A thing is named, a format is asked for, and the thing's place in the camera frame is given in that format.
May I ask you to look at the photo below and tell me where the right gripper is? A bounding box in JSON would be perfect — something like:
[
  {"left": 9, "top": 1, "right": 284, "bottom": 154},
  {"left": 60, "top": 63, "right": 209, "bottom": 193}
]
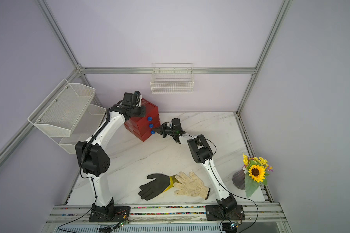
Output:
[{"left": 152, "top": 122, "right": 176, "bottom": 138}]

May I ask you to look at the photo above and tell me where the red drawer cabinet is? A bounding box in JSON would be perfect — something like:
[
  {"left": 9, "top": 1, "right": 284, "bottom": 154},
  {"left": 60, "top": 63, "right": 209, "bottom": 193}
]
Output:
[{"left": 124, "top": 99, "right": 160, "bottom": 142}]

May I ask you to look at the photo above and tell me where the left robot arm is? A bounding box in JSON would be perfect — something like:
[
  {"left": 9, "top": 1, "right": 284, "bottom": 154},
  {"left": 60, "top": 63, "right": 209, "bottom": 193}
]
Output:
[{"left": 75, "top": 91, "right": 146, "bottom": 216}]

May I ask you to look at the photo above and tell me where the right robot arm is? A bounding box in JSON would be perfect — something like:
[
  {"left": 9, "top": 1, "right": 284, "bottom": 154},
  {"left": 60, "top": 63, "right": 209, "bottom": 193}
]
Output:
[{"left": 152, "top": 118, "right": 238, "bottom": 216}]

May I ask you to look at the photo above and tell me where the lower white mesh shelf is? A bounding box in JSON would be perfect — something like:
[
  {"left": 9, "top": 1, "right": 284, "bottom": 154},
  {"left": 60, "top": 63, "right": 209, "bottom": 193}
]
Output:
[{"left": 52, "top": 104, "right": 106, "bottom": 154}]

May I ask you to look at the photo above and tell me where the white mesh shelf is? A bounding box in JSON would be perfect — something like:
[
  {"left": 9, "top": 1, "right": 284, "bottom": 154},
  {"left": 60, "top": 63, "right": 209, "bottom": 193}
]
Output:
[
  {"left": 28, "top": 79, "right": 95, "bottom": 137},
  {"left": 52, "top": 104, "right": 106, "bottom": 154}
]

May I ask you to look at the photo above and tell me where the black yellow work glove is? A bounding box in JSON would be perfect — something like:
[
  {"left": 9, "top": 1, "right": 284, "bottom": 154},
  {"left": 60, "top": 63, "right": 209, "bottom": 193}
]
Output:
[{"left": 138, "top": 173, "right": 179, "bottom": 201}]

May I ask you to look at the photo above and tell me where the white cotton glove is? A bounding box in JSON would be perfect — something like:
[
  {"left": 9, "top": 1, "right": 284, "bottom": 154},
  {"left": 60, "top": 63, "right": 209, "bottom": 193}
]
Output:
[{"left": 173, "top": 172, "right": 211, "bottom": 200}]

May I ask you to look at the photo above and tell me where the upper white mesh shelf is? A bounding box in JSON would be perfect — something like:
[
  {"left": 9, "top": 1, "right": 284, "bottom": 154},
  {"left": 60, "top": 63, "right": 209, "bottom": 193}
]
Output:
[{"left": 28, "top": 79, "right": 95, "bottom": 137}]

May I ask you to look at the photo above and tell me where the sunflower bouquet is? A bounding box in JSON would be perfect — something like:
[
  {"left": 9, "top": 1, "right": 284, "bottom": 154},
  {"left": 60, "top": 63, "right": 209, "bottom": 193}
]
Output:
[{"left": 243, "top": 154, "right": 273, "bottom": 199}]

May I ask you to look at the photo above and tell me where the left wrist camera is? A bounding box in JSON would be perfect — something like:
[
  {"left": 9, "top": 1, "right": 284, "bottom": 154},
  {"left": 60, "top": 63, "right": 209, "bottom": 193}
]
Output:
[{"left": 134, "top": 91, "right": 142, "bottom": 108}]

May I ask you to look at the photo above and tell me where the white wire wall basket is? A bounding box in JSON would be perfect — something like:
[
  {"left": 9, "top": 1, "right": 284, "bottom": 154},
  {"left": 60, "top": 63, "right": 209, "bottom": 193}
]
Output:
[{"left": 150, "top": 63, "right": 194, "bottom": 94}]

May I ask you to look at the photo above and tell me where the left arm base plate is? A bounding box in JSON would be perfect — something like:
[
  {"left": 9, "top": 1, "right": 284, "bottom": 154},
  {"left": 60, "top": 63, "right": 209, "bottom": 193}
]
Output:
[{"left": 88, "top": 205, "right": 131, "bottom": 223}]

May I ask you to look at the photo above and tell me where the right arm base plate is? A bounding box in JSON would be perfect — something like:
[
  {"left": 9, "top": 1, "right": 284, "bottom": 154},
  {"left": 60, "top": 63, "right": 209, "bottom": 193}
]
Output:
[{"left": 205, "top": 205, "right": 246, "bottom": 221}]

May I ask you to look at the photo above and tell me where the aluminium mounting rail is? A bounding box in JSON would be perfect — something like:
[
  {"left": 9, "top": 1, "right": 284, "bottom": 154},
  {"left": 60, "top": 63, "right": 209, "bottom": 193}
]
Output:
[{"left": 42, "top": 203, "right": 292, "bottom": 233}]

